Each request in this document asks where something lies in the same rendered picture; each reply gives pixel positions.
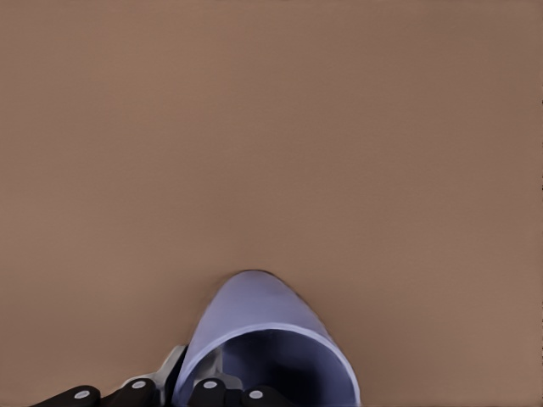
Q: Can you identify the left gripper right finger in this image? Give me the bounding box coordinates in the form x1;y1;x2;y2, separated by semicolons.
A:
191;346;282;407

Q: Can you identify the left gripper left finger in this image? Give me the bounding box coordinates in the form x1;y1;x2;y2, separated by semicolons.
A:
28;344;188;407

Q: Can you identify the lavender blue cup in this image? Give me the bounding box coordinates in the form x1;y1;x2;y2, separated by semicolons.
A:
171;269;362;407

